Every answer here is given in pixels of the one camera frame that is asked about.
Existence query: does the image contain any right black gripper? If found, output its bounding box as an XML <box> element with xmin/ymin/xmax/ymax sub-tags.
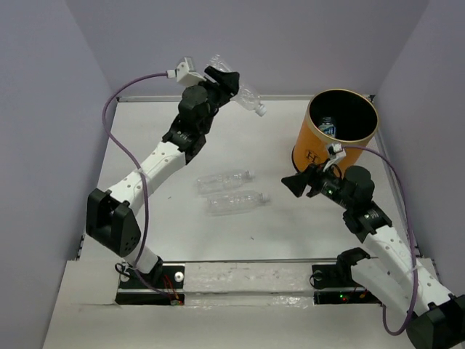
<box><xmin>280</xmin><ymin>157</ymin><xmax>353</xmax><ymax>209</ymax></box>

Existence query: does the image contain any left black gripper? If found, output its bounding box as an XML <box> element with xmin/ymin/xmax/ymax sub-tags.
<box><xmin>186</xmin><ymin>67</ymin><xmax>236</xmax><ymax>135</ymax></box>

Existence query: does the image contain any clear bottle blue cap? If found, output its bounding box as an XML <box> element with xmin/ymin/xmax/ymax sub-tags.
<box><xmin>195</xmin><ymin>169</ymin><xmax>255</xmax><ymax>195</ymax></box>
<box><xmin>209</xmin><ymin>55</ymin><xmax>267</xmax><ymax>117</ymax></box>
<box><xmin>206</xmin><ymin>190</ymin><xmax>270</xmax><ymax>216</ymax></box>

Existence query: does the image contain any labelled clear plastic bottle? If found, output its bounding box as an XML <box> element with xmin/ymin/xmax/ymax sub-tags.
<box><xmin>318</xmin><ymin>116</ymin><xmax>337</xmax><ymax>138</ymax></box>

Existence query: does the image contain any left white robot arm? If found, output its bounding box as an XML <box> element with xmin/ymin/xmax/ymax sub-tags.
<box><xmin>85</xmin><ymin>65</ymin><xmax>240</xmax><ymax>287</ymax></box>

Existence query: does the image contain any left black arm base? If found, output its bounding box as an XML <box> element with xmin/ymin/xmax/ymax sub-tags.
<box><xmin>114</xmin><ymin>262</ymin><xmax>185</xmax><ymax>306</ymax></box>

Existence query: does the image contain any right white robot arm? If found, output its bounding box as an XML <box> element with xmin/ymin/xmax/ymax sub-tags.
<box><xmin>281</xmin><ymin>164</ymin><xmax>464</xmax><ymax>348</ymax></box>

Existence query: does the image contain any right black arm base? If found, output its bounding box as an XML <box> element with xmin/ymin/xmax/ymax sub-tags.
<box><xmin>309</xmin><ymin>247</ymin><xmax>381</xmax><ymax>305</ymax></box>

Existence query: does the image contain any orange cylindrical bin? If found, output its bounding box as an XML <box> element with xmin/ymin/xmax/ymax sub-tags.
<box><xmin>291</xmin><ymin>89</ymin><xmax>379</xmax><ymax>172</ymax></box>

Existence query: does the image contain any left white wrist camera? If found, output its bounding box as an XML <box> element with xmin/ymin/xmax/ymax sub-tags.
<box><xmin>166</xmin><ymin>56</ymin><xmax>206</xmax><ymax>87</ymax></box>

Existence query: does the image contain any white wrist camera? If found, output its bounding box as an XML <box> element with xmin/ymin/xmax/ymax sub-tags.
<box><xmin>166</xmin><ymin>56</ymin><xmax>206</xmax><ymax>87</ymax></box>
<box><xmin>323</xmin><ymin>143</ymin><xmax>346</xmax><ymax>172</ymax></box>

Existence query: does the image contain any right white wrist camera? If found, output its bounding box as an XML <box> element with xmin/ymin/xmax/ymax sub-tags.
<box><xmin>323</xmin><ymin>143</ymin><xmax>346</xmax><ymax>172</ymax></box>

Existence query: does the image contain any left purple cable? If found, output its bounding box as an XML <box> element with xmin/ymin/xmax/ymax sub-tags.
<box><xmin>101</xmin><ymin>71</ymin><xmax>182</xmax><ymax>301</ymax></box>

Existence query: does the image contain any purple cable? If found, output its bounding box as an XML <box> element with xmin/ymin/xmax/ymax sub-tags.
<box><xmin>101</xmin><ymin>71</ymin><xmax>182</xmax><ymax>301</ymax></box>
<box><xmin>339</xmin><ymin>144</ymin><xmax>419</xmax><ymax>335</ymax></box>

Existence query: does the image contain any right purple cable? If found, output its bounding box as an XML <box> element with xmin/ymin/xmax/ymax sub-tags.
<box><xmin>339</xmin><ymin>144</ymin><xmax>419</xmax><ymax>335</ymax></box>

